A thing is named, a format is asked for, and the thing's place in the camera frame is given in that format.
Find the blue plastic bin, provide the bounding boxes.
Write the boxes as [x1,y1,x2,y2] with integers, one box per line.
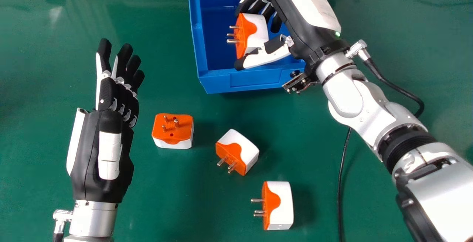
[187,0,311,95]

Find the white-and-orange plug adapter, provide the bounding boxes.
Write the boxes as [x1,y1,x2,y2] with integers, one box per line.
[227,13,269,59]
[215,129,260,176]
[152,113,194,150]
[251,181,295,231]

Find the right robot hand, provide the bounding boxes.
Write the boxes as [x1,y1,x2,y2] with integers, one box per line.
[234,0,351,71]

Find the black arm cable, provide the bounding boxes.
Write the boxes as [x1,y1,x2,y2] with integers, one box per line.
[337,58,425,242]

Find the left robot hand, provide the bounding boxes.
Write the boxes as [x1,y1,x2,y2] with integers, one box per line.
[66,38,145,204]

